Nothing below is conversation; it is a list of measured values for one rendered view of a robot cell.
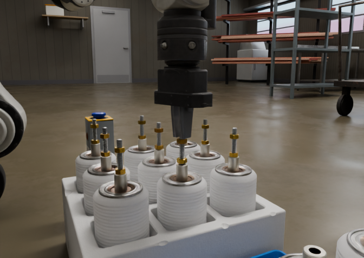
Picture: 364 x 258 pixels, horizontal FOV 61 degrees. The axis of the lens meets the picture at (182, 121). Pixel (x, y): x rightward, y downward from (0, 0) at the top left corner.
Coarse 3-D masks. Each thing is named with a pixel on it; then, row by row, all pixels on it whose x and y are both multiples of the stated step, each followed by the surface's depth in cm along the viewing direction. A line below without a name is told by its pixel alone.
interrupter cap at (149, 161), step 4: (164, 156) 73; (144, 160) 69; (148, 160) 70; (152, 160) 70; (164, 160) 71; (168, 160) 70; (172, 160) 70; (144, 164) 67; (148, 164) 66; (152, 164) 67; (156, 164) 67; (160, 164) 67; (164, 164) 67; (168, 164) 66; (172, 164) 67
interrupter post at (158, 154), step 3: (156, 150) 68; (159, 150) 68; (162, 150) 68; (156, 153) 68; (159, 153) 68; (162, 153) 68; (156, 156) 68; (159, 156) 68; (162, 156) 68; (156, 159) 68; (159, 159) 68; (162, 159) 69; (156, 162) 68; (159, 162) 68; (162, 162) 69
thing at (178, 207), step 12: (204, 180) 59; (168, 192) 55; (180, 192) 54; (192, 192) 55; (204, 192) 57; (168, 204) 55; (180, 204) 55; (192, 204) 55; (204, 204) 58; (168, 216) 56; (180, 216) 55; (192, 216) 56; (204, 216) 58; (168, 228) 56; (180, 228) 56
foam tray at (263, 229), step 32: (64, 192) 72; (64, 224) 81; (160, 224) 56; (224, 224) 56; (256, 224) 59; (96, 256) 47; (128, 256) 48; (160, 256) 50; (192, 256) 53; (224, 256) 56
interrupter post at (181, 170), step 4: (176, 164) 58; (176, 168) 58; (180, 168) 57; (184, 168) 58; (176, 172) 58; (180, 172) 58; (184, 172) 58; (176, 176) 59; (180, 176) 58; (184, 176) 58; (180, 180) 58; (184, 180) 58
